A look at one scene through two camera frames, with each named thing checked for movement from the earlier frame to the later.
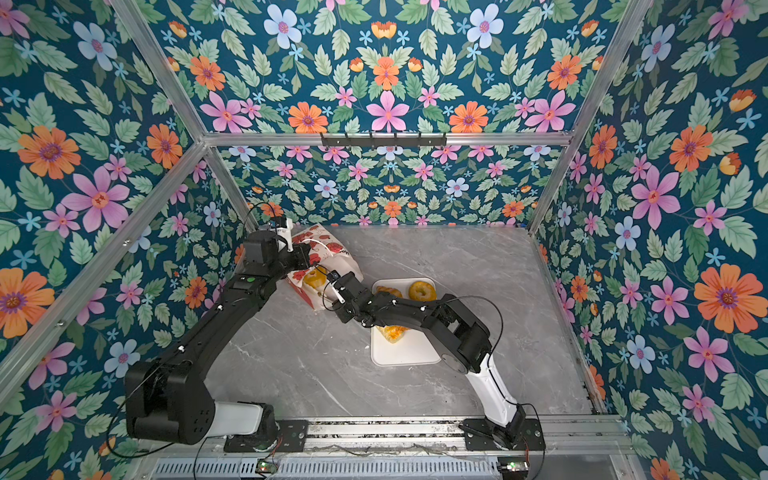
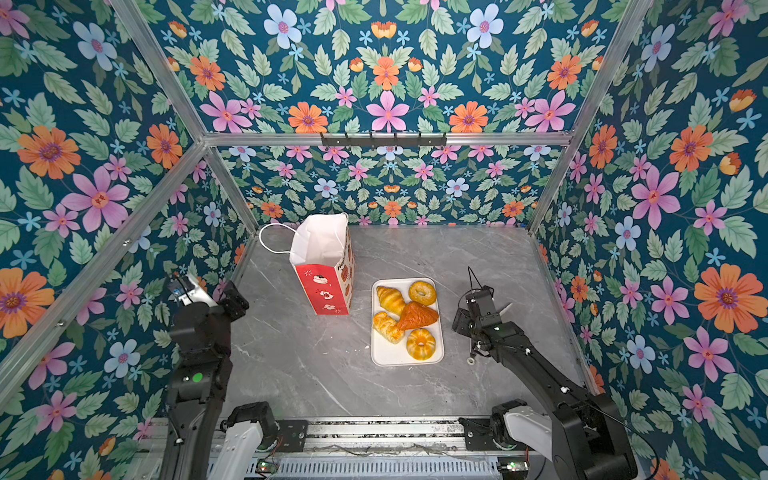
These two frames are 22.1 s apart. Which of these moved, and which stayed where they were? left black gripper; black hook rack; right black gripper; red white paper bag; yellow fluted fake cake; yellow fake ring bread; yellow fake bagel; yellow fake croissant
Moved: red white paper bag; right black gripper; left black gripper; yellow fluted fake cake
Stayed: yellow fake croissant; yellow fake bagel; black hook rack; yellow fake ring bread
